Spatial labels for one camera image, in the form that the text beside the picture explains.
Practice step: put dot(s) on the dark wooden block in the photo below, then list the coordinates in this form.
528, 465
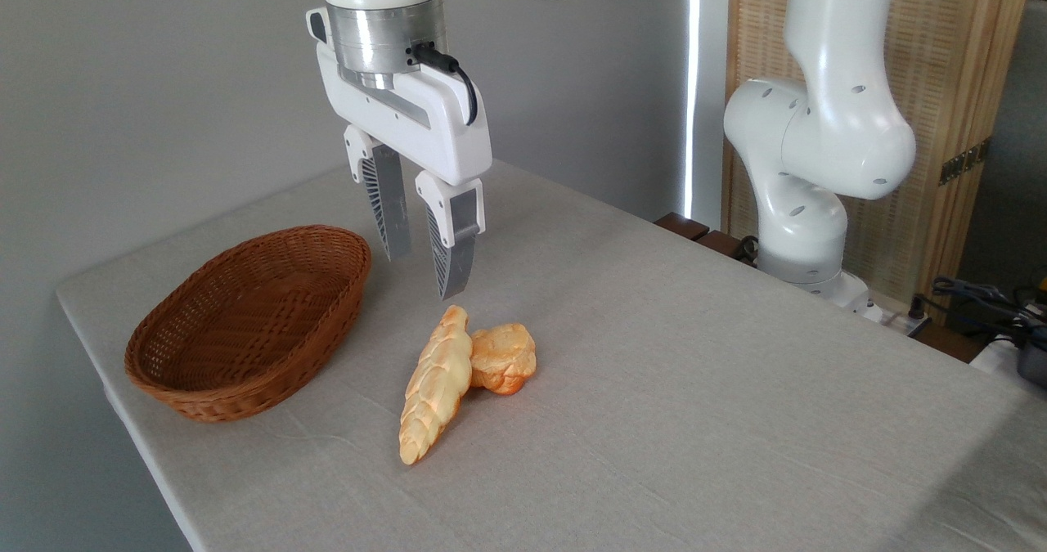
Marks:
683, 225
724, 243

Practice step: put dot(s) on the bamboo folding screen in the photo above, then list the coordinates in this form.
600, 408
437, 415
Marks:
941, 53

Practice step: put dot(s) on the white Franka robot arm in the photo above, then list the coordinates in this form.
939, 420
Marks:
826, 127

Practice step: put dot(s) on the dark grey device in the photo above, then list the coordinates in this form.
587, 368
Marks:
1035, 360

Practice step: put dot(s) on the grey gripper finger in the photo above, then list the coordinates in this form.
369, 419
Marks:
456, 241
391, 200

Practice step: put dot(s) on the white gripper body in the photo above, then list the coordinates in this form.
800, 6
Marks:
425, 131

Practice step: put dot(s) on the grey tablecloth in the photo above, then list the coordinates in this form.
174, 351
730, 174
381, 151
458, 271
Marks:
695, 421

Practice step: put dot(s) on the long braided bread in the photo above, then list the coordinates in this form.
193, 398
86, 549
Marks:
433, 384

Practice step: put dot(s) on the brown wicker basket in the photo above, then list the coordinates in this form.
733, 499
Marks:
245, 323

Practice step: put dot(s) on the round bread bun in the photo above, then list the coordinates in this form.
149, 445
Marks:
503, 360

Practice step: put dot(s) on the metal screen hinge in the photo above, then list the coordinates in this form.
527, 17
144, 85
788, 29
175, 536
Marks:
965, 162

